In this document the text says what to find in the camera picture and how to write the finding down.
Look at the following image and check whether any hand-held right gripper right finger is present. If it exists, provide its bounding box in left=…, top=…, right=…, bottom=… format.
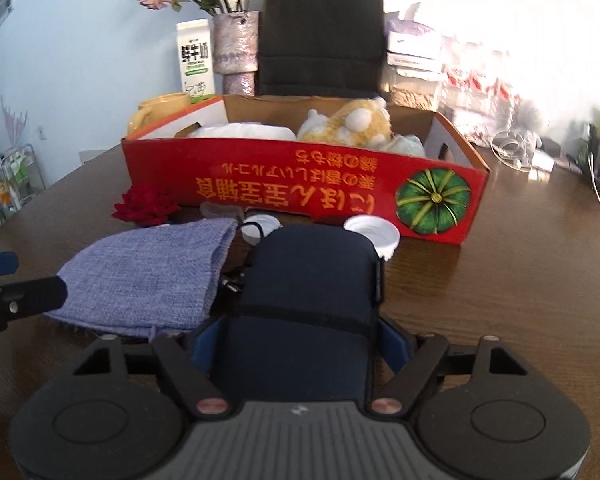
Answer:
left=370, top=316, right=528, bottom=415

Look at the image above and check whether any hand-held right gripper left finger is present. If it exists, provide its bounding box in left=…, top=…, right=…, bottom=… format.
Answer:
left=72, top=322, right=228, bottom=416

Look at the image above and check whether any black usb cable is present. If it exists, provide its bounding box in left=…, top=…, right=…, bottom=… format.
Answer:
left=221, top=220, right=276, bottom=295

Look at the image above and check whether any purple drawstring pouch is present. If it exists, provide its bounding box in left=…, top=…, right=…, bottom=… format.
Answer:
left=44, top=217, right=238, bottom=336

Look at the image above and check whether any navy fabric case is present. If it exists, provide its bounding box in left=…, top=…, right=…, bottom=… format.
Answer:
left=210, top=225, right=385, bottom=406

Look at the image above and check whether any large white screw lid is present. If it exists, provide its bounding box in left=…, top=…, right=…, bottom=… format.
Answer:
left=343, top=215, right=400, bottom=263

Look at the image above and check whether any red artificial rose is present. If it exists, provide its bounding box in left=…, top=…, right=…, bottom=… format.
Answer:
left=111, top=184, right=181, bottom=226

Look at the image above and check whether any small white screw lid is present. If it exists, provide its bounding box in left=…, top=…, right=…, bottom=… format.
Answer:
left=240, top=215, right=281, bottom=246

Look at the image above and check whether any red cardboard box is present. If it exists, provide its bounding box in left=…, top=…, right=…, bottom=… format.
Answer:
left=121, top=94, right=491, bottom=246

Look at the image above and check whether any iridescent plastic bag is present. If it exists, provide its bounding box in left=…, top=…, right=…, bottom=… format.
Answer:
left=387, top=132, right=427, bottom=157

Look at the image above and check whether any white cloth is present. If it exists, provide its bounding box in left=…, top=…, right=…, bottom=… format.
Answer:
left=187, top=121, right=297, bottom=142

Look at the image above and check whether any yellow plush toy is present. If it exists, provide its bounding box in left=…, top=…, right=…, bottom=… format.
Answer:
left=297, top=96, right=393, bottom=148

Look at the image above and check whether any translucent plastic piece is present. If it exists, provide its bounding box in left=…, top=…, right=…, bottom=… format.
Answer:
left=200, top=201, right=246, bottom=221

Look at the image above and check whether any yellow mug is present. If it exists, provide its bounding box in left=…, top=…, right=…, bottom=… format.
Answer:
left=127, top=92, right=191, bottom=136

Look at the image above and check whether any clear seed container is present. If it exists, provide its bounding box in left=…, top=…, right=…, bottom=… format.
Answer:
left=387, top=55, right=443, bottom=111

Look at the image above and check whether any water bottle pack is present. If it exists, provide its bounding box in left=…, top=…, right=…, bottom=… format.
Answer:
left=442, top=35, right=526, bottom=128

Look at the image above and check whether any black bottle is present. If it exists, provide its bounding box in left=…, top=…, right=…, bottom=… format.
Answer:
left=585, top=122, right=600, bottom=172

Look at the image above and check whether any white green milk carton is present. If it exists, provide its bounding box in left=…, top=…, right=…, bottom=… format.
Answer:
left=176, top=19, right=216, bottom=106

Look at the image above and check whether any pink mottled ceramic vase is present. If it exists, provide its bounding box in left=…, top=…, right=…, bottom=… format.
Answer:
left=211, top=10, right=260, bottom=97

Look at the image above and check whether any purple tissue pack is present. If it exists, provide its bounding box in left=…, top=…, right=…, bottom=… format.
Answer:
left=385, top=10, right=443, bottom=57

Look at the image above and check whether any black paper bag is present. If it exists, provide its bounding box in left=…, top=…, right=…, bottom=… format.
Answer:
left=257, top=0, right=385, bottom=98

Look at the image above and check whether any wire rack cart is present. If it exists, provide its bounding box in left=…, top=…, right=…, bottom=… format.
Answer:
left=0, top=143, right=47, bottom=233

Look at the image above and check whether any purple wall decor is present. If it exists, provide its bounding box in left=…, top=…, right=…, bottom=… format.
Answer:
left=0, top=95, right=28, bottom=146

